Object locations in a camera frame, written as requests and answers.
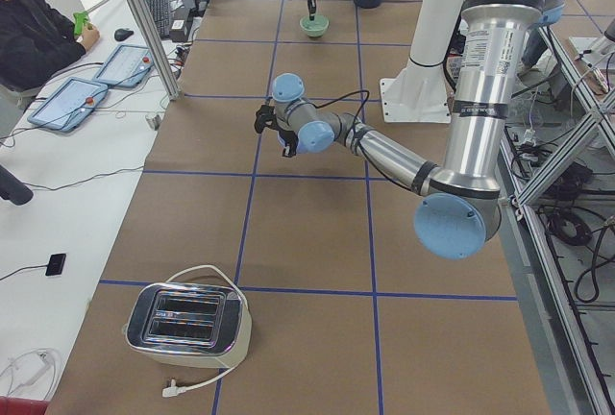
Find blue bowl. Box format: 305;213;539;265
278;138;308;156

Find green bowl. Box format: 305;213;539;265
299;14;330;38

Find black keyboard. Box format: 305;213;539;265
145;0;172;39

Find brown paper table mat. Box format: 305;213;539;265
48;0;550;414

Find far blue tablet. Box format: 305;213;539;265
92;44;153;88

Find blue tablet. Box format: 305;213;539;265
28;77;109;133
92;44;153;88

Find black computer mouse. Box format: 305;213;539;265
113;28;134;42

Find silver white toaster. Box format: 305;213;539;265
125;282;252;369

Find near blue tablet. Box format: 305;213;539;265
28;77;109;133

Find green handheld tool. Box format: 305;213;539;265
73;11;93;37

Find small black box device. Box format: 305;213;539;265
45;253;66;277

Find seated person in black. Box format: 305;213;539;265
1;0;100;91

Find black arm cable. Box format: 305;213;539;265
314;89;372;147

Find white camera mast base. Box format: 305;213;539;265
381;0;463;124

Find aluminium frame post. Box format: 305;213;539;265
127;0;180;101

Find white toaster power cable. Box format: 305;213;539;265
161;264;241;399

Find white charger with cable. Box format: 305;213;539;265
1;348;62;401

